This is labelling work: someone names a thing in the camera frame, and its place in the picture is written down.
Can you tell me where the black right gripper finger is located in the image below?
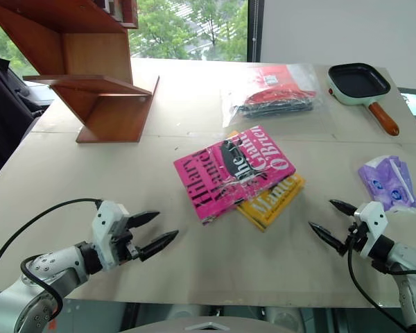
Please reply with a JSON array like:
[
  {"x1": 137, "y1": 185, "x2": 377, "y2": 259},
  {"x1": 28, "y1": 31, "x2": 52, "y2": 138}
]
[
  {"x1": 329, "y1": 199, "x2": 359, "y2": 217},
  {"x1": 308, "y1": 221, "x2": 348, "y2": 257}
]

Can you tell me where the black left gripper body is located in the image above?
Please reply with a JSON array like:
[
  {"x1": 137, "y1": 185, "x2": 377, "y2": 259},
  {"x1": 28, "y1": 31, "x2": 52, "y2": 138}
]
[{"x1": 110, "y1": 215, "x2": 141, "y2": 266}]

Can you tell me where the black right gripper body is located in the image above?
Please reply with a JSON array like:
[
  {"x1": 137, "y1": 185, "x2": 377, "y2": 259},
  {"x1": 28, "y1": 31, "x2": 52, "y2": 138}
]
[{"x1": 344, "y1": 211, "x2": 367, "y2": 255}]

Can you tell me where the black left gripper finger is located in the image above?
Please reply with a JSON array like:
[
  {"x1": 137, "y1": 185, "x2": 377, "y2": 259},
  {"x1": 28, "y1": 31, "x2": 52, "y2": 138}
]
[
  {"x1": 139, "y1": 230, "x2": 180, "y2": 263},
  {"x1": 126, "y1": 210, "x2": 161, "y2": 230}
]

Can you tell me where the yellow paperback book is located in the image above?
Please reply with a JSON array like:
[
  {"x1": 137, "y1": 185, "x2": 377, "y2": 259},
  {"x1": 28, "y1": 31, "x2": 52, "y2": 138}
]
[{"x1": 226, "y1": 130, "x2": 306, "y2": 234}]

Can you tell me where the pink paperback book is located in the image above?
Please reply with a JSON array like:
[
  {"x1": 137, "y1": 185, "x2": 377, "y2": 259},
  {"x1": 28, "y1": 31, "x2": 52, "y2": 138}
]
[{"x1": 173, "y1": 125, "x2": 297, "y2": 227}]

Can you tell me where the wooden zigzag shelf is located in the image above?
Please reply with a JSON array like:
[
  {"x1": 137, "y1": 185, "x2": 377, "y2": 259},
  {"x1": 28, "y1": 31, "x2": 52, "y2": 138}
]
[{"x1": 0, "y1": 0, "x2": 161, "y2": 144}]

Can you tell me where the purple tissue pack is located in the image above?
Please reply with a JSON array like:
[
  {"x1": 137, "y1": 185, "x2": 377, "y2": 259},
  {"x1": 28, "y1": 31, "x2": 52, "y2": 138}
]
[{"x1": 357, "y1": 154, "x2": 416, "y2": 214}]

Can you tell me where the black flat package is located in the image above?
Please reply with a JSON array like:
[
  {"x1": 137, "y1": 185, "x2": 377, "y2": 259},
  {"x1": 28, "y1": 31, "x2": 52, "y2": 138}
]
[{"x1": 233, "y1": 92, "x2": 315, "y2": 119}]

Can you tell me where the mint square frying pan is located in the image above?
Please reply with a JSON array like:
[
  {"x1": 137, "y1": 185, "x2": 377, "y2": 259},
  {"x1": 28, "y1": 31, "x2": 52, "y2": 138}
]
[{"x1": 327, "y1": 62, "x2": 401, "y2": 137}]

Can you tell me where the red flat package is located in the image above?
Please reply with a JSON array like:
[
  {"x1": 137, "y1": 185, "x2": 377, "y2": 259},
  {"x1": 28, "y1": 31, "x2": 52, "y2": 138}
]
[{"x1": 243, "y1": 65, "x2": 317, "y2": 105}]

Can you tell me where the clear plastic bag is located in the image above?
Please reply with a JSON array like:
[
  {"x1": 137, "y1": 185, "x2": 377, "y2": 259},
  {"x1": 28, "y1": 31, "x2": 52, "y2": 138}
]
[{"x1": 218, "y1": 63, "x2": 325, "y2": 130}]

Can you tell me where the black chair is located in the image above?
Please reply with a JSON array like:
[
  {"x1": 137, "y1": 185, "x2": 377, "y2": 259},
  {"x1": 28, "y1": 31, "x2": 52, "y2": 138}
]
[{"x1": 0, "y1": 41, "x2": 55, "y2": 190}]

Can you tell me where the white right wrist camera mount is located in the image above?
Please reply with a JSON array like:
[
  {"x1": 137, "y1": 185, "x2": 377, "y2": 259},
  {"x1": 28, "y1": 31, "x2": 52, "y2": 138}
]
[{"x1": 352, "y1": 200, "x2": 389, "y2": 259}]

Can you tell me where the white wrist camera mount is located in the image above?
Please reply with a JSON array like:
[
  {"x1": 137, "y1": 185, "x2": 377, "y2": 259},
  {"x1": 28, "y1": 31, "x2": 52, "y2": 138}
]
[
  {"x1": 91, "y1": 200, "x2": 130, "y2": 268},
  {"x1": 352, "y1": 200, "x2": 389, "y2": 259}
]

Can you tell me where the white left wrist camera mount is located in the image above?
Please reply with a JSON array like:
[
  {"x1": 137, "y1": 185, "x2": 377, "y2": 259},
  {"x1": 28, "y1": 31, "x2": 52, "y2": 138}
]
[{"x1": 91, "y1": 200, "x2": 130, "y2": 268}]

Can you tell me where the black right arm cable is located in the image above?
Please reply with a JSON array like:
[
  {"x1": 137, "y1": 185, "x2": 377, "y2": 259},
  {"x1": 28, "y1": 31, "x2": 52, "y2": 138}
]
[{"x1": 347, "y1": 223, "x2": 415, "y2": 333}]

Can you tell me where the black window frame post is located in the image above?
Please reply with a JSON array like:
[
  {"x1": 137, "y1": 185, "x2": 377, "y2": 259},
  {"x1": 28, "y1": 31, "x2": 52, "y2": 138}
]
[{"x1": 247, "y1": 0, "x2": 263, "y2": 64}]

